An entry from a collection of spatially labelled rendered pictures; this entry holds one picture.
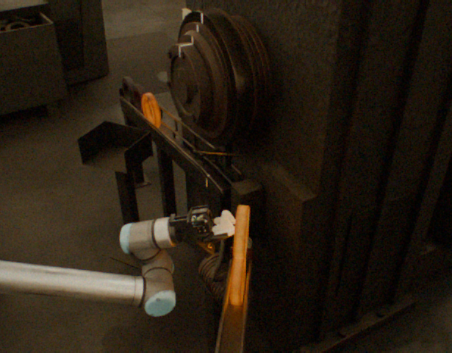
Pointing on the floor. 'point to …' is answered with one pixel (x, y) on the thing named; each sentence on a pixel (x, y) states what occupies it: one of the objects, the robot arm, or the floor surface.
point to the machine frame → (343, 159)
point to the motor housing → (214, 296)
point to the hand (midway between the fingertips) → (241, 226)
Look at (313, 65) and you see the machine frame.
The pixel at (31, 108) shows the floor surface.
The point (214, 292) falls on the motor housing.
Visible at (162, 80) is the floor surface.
